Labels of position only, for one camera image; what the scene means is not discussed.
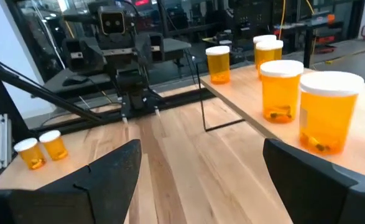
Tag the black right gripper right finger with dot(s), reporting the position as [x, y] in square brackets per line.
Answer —
[319, 193]

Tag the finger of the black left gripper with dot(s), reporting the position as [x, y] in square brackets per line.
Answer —
[153, 46]
[85, 57]

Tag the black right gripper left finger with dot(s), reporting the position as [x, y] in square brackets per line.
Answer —
[76, 199]

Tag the orange pill bottle white cap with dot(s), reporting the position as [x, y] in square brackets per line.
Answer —
[54, 146]
[31, 155]
[280, 93]
[267, 54]
[328, 118]
[264, 38]
[218, 67]

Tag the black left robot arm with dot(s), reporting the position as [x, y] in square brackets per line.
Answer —
[135, 93]

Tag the dark grey low desk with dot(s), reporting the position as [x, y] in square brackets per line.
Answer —
[54, 84]

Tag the black workbench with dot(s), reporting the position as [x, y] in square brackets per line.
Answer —
[307, 46]

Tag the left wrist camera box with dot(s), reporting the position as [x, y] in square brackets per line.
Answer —
[112, 21]

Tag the silver aluminium bracket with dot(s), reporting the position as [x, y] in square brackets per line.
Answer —
[4, 143]

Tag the black aluminium rig frame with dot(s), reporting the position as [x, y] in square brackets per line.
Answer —
[2, 102]

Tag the wooden shelf black metal frame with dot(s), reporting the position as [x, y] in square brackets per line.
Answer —
[244, 93]

